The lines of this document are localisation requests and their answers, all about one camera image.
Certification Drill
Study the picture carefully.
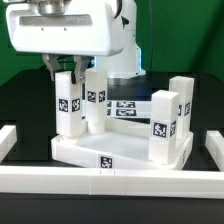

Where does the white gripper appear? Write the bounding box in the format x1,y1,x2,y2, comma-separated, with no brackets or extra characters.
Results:
6,0,124,84

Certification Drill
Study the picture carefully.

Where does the white desk tabletop tray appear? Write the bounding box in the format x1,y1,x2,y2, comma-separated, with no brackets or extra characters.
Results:
51,118,193,170

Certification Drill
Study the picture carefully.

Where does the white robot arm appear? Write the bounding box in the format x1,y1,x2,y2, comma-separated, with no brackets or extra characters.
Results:
3,0,145,85

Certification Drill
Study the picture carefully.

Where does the white U-shaped obstacle fence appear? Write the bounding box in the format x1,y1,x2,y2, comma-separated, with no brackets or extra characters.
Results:
0,125,224,199

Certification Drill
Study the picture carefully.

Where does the white marker base plate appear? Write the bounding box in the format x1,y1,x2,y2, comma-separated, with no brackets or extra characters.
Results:
99,100,151,119

